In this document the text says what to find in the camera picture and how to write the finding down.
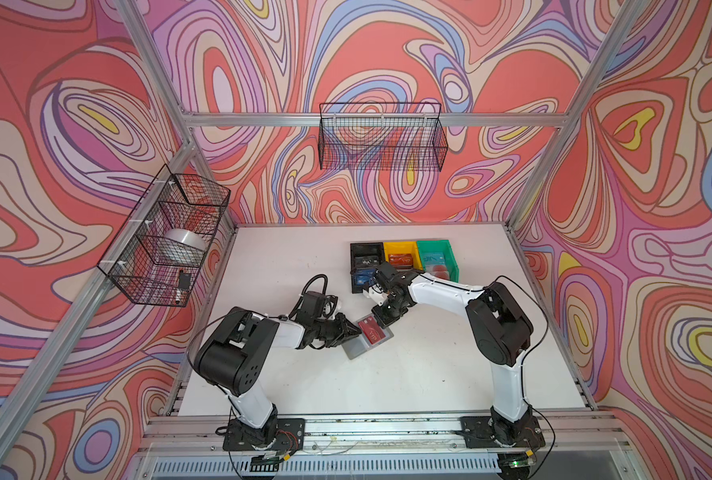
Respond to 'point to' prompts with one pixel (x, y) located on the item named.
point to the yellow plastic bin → (404, 248)
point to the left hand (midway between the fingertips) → (363, 331)
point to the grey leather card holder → (361, 344)
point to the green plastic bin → (441, 246)
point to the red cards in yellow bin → (401, 261)
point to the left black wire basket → (162, 252)
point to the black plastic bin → (365, 257)
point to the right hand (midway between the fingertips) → (383, 327)
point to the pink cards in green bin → (435, 264)
